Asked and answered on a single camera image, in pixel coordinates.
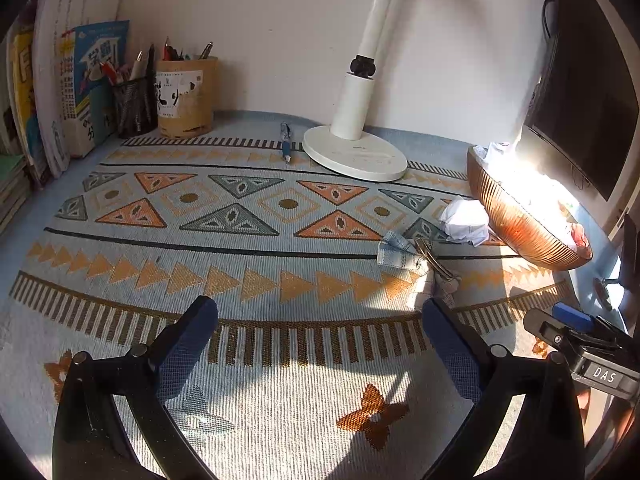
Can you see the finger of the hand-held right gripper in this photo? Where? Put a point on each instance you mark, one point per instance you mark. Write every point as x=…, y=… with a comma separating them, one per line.
x=572, y=316
x=542, y=327

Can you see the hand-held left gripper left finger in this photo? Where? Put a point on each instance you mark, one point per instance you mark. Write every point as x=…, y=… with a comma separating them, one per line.
x=185, y=350

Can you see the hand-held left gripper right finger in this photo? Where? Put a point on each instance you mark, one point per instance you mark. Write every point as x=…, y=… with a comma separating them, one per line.
x=452, y=345

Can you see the brown wicker basket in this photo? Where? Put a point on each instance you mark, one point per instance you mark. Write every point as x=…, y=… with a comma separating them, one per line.
x=520, y=230

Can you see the checkered cloth pouch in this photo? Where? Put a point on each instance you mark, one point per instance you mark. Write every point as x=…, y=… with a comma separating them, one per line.
x=397, y=255

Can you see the pink toy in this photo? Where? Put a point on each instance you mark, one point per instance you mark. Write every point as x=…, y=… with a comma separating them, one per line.
x=581, y=237

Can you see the dark phone stand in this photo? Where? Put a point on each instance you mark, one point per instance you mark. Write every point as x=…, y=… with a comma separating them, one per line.
x=630, y=255

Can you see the crumpled white paper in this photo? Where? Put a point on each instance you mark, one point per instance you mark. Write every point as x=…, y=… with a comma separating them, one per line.
x=492, y=154
x=465, y=222

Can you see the patterned woven table mat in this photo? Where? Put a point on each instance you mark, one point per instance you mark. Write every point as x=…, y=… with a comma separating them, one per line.
x=300, y=240

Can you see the blue ballpoint pen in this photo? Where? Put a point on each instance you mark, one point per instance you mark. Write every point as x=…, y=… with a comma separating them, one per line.
x=286, y=142

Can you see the black monitor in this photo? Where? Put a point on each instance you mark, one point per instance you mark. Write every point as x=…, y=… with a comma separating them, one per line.
x=590, y=85

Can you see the stack of green books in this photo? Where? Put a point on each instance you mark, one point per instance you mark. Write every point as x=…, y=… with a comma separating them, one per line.
x=12, y=190

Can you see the black mesh pen holder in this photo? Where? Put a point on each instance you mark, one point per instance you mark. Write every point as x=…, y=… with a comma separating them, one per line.
x=135, y=110

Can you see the bamboo pen holder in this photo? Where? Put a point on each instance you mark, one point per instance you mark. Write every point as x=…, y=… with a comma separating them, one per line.
x=187, y=100

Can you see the white desk lamp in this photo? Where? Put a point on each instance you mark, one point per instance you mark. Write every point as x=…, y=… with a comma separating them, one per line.
x=350, y=110

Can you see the blue cover book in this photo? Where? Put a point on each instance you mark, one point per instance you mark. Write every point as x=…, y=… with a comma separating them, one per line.
x=95, y=85

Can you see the bunch of pens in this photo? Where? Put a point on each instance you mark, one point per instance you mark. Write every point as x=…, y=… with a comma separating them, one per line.
x=122, y=71
x=172, y=52

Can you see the yellow cover book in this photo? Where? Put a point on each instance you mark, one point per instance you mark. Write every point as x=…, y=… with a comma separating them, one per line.
x=25, y=100

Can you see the row of books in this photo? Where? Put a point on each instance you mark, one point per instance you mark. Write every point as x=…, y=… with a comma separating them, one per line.
x=55, y=60

